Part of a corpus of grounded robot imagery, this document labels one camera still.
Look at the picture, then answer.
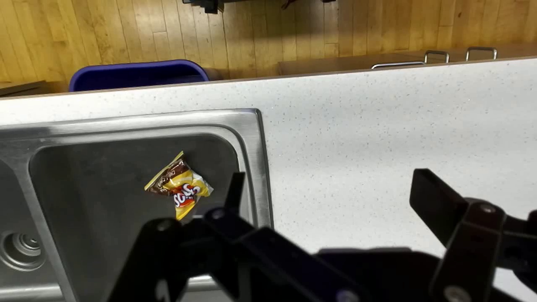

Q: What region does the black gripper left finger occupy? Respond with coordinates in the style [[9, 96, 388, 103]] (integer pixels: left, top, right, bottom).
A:
[[108, 174, 370, 302]]

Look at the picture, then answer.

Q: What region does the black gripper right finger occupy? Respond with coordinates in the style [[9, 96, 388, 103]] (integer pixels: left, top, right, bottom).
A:
[[410, 169, 537, 302]]

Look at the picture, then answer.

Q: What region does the stainless steel double sink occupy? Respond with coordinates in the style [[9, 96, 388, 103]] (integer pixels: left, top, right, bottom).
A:
[[0, 110, 274, 302]]

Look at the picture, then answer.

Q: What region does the blue plastic bin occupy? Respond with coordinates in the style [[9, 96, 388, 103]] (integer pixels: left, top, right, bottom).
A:
[[69, 59, 210, 93]]

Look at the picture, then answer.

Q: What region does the metal cabinet handle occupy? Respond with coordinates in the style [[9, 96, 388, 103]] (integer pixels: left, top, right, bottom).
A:
[[465, 48, 499, 63], [423, 51, 450, 65]]

